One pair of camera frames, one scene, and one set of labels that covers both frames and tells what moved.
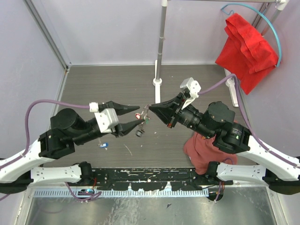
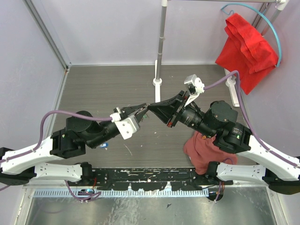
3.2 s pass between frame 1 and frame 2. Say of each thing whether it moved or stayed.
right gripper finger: stayed
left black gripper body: moved
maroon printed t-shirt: stayed
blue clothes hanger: stayed
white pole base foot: stayed
